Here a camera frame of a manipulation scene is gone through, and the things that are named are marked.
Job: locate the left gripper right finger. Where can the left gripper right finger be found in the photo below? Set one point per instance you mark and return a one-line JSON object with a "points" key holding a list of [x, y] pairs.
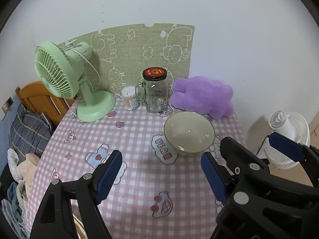
{"points": [[214, 175]]}

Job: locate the glass mug jar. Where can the glass mug jar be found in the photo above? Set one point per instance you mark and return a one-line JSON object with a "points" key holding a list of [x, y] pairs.
{"points": [[152, 91]]}

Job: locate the purple plush cushion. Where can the purple plush cushion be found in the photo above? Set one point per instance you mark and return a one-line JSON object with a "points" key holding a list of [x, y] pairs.
{"points": [[203, 96]]}

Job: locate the wall power socket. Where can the wall power socket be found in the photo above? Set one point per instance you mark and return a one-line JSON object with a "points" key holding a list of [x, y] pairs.
{"points": [[6, 106]]}

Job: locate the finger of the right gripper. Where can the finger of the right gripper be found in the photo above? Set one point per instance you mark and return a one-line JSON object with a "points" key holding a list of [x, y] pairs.
{"points": [[306, 156], [238, 158]]}

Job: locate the grey ceramic bowl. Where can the grey ceramic bowl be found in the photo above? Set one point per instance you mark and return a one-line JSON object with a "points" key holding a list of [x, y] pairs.
{"points": [[189, 133]]}

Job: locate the white standing fan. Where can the white standing fan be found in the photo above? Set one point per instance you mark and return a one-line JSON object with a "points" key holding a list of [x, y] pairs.
{"points": [[294, 127]]}

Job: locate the blue plaid pillow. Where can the blue plaid pillow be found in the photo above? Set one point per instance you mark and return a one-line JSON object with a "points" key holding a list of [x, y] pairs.
{"points": [[29, 133]]}

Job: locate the wooden bed headboard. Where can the wooden bed headboard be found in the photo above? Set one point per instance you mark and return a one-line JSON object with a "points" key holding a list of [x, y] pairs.
{"points": [[38, 99]]}

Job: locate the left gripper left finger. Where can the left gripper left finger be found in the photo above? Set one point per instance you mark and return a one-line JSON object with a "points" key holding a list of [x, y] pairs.
{"points": [[54, 218]]}

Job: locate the pile of clothes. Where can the pile of clothes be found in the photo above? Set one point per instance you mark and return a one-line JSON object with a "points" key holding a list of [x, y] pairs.
{"points": [[16, 180]]}

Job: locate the green desk fan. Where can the green desk fan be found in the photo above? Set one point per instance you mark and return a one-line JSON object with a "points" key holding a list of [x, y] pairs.
{"points": [[63, 75]]}

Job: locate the green cartoon wall mat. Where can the green cartoon wall mat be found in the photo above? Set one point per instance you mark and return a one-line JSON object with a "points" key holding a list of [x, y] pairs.
{"points": [[122, 53]]}

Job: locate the cotton swab container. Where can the cotton swab container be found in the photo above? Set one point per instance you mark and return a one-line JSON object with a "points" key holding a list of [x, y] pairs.
{"points": [[129, 96]]}

